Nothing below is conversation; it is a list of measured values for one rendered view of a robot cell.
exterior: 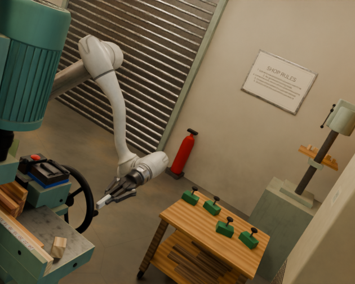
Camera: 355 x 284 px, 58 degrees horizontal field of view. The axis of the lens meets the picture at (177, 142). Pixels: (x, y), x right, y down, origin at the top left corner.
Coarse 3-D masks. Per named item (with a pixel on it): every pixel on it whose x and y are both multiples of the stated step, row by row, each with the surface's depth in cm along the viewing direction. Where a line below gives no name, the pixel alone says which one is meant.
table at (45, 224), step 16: (32, 208) 101; (48, 208) 104; (64, 208) 112; (32, 224) 95; (48, 224) 98; (64, 224) 100; (48, 240) 92; (80, 240) 97; (0, 256) 85; (64, 256) 89; (80, 256) 92; (16, 272) 82; (64, 272) 89
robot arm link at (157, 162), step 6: (150, 156) 150; (156, 156) 150; (162, 156) 152; (138, 162) 152; (144, 162) 146; (150, 162) 146; (156, 162) 148; (162, 162) 150; (168, 162) 156; (150, 168) 145; (156, 168) 147; (162, 168) 151; (156, 174) 148
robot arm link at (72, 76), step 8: (112, 48) 148; (120, 56) 155; (72, 64) 159; (80, 64) 156; (120, 64) 159; (64, 72) 159; (72, 72) 157; (80, 72) 157; (88, 72) 156; (56, 80) 160; (64, 80) 159; (72, 80) 159; (80, 80) 160; (56, 88) 161; (64, 88) 162; (56, 96) 167
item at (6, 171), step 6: (12, 156) 92; (0, 162) 87; (6, 162) 88; (12, 162) 89; (18, 162) 91; (0, 168) 86; (6, 168) 88; (12, 168) 90; (0, 174) 87; (6, 174) 89; (12, 174) 91; (0, 180) 88; (6, 180) 90; (12, 180) 92
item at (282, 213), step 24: (336, 120) 224; (312, 168) 260; (336, 168) 259; (264, 192) 262; (288, 192) 266; (264, 216) 265; (288, 216) 257; (312, 216) 249; (288, 240) 259; (264, 264) 270
